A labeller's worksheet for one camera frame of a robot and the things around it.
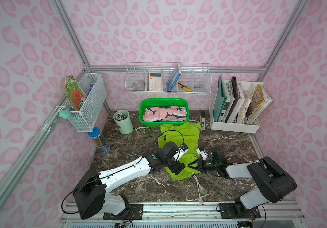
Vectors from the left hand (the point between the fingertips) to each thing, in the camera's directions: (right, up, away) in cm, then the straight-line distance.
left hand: (180, 158), depth 80 cm
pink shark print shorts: (-9, +26, +20) cm, 34 cm away
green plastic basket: (-11, +36, +36) cm, 53 cm away
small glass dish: (-26, +44, +14) cm, 52 cm away
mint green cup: (-37, +22, +13) cm, 45 cm away
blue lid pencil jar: (-48, +9, +7) cm, 50 cm away
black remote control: (+19, +21, +28) cm, 40 cm away
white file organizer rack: (+35, +30, +8) cm, 47 cm away
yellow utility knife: (+5, +44, +18) cm, 48 cm away
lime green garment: (+7, +12, +23) cm, 27 cm away
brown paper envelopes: (+53, +34, +11) cm, 64 cm away
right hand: (+6, -6, +5) cm, 10 cm away
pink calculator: (-15, +47, +15) cm, 52 cm away
